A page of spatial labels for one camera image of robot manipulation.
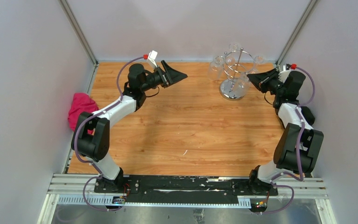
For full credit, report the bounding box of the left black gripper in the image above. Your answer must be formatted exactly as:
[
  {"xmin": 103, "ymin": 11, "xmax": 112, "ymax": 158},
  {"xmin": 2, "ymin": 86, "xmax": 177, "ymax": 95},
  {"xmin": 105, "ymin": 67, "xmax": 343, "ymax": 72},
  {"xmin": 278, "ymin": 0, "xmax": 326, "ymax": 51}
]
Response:
[{"xmin": 140, "ymin": 61, "xmax": 187, "ymax": 93}]

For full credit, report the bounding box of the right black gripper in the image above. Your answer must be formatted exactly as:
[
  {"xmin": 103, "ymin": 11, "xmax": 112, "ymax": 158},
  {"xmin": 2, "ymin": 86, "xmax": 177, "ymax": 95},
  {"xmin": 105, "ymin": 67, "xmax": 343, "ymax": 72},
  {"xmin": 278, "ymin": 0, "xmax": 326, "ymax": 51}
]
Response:
[{"xmin": 247, "ymin": 68, "xmax": 285, "ymax": 96}]

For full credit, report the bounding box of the patterned clear wine glass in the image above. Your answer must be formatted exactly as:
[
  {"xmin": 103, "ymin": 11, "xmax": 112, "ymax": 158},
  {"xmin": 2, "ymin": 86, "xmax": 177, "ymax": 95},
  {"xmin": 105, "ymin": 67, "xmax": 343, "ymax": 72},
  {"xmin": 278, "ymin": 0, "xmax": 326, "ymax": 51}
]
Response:
[{"xmin": 233, "ymin": 73, "xmax": 252, "ymax": 98}]

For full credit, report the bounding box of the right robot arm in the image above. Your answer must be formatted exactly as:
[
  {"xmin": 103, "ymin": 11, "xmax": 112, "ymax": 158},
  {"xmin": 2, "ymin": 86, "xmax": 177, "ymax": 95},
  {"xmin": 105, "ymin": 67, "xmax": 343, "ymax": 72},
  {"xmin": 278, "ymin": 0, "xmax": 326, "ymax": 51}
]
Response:
[{"xmin": 247, "ymin": 64, "xmax": 324, "ymax": 195}]

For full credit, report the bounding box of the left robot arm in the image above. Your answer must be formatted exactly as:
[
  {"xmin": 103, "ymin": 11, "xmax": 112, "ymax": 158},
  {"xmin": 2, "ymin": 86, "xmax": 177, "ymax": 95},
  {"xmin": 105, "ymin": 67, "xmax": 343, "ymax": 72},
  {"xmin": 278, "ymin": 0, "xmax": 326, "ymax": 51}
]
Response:
[{"xmin": 71, "ymin": 60, "xmax": 188, "ymax": 193}]

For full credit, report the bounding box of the clear wine glass right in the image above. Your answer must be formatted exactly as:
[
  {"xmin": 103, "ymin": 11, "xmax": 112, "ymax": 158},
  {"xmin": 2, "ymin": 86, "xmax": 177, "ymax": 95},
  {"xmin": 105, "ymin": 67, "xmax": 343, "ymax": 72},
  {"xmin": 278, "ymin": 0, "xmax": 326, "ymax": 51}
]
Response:
[{"xmin": 252, "ymin": 55, "xmax": 266, "ymax": 74}]

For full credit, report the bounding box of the chrome wine glass rack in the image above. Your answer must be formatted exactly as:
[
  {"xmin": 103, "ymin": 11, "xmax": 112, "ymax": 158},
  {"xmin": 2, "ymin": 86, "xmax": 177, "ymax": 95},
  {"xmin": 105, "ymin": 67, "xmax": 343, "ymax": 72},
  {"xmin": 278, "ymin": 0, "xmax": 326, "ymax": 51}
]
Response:
[{"xmin": 219, "ymin": 48, "xmax": 255, "ymax": 101}]

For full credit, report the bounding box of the clear wine glass back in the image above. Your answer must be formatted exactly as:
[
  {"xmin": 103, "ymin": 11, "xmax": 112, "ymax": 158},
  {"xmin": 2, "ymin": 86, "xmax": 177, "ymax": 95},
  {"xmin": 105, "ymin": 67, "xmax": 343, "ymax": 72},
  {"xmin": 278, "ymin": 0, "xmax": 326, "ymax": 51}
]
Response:
[{"xmin": 226, "ymin": 42, "xmax": 241, "ymax": 64}]

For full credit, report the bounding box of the clear wine glass left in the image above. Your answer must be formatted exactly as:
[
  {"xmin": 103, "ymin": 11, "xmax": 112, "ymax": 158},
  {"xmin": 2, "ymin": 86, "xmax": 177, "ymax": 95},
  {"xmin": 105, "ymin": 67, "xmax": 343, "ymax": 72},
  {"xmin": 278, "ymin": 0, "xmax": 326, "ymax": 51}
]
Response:
[{"xmin": 207, "ymin": 56, "xmax": 224, "ymax": 81}]

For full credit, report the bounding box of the black cloth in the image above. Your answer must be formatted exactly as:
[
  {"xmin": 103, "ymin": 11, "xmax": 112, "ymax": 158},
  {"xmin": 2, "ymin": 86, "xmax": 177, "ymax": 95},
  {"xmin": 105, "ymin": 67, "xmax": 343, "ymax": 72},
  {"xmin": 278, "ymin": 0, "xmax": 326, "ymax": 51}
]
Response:
[{"xmin": 301, "ymin": 106, "xmax": 316, "ymax": 126}]

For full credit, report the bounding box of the pink cloth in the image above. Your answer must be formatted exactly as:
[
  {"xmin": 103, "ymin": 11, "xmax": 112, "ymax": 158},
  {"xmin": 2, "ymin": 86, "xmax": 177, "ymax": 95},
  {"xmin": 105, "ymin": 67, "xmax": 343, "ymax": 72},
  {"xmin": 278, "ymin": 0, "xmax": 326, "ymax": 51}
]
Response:
[{"xmin": 67, "ymin": 92, "xmax": 99, "ymax": 132}]

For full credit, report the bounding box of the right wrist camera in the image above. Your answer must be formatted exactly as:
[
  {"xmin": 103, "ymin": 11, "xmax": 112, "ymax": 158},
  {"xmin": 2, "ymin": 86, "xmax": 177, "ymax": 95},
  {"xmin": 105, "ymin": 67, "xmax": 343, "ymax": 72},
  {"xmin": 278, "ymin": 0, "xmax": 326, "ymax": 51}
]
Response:
[{"xmin": 278, "ymin": 63, "xmax": 297, "ymax": 83}]

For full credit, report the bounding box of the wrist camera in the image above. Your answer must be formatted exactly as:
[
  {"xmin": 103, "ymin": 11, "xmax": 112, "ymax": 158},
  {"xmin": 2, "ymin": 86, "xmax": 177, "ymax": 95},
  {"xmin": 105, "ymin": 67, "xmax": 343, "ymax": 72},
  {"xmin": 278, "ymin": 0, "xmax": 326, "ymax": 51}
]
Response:
[
  {"xmin": 278, "ymin": 63, "xmax": 297, "ymax": 83},
  {"xmin": 146, "ymin": 50, "xmax": 158, "ymax": 69}
]

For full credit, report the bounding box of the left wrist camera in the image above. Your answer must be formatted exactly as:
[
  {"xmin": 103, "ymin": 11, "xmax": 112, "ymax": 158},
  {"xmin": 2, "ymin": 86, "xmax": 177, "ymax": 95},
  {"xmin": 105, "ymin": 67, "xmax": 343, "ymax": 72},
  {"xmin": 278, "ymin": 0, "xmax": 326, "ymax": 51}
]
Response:
[{"xmin": 146, "ymin": 50, "xmax": 158, "ymax": 69}]

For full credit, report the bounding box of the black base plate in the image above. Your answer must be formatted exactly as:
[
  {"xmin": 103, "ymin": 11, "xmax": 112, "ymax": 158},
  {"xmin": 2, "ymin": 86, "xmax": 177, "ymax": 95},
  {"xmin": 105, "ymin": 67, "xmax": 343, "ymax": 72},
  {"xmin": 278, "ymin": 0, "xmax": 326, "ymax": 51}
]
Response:
[{"xmin": 94, "ymin": 175, "xmax": 278, "ymax": 204}]

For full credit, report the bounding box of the aluminium frame rail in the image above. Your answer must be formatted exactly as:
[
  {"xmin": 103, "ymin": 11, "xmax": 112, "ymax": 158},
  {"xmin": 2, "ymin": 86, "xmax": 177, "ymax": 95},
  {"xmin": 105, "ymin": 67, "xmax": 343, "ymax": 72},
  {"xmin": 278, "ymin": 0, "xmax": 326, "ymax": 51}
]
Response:
[{"xmin": 48, "ymin": 174, "xmax": 328, "ymax": 209}]

